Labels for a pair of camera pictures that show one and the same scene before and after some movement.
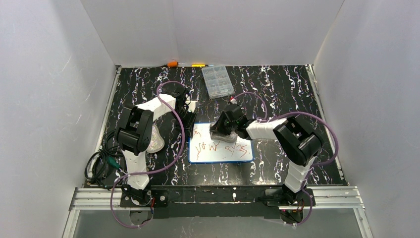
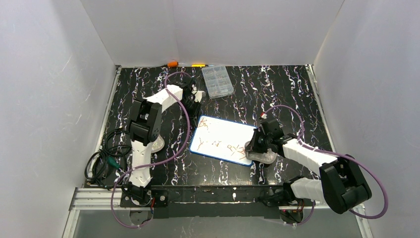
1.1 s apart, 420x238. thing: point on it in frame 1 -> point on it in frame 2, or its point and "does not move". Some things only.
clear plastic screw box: (218, 81) does not move
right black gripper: (219, 128) -> (257, 143)
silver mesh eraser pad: (157, 142) does not move
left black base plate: (144, 198) does not move
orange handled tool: (173, 64) does not move
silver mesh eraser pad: (232, 138) -> (266, 157)
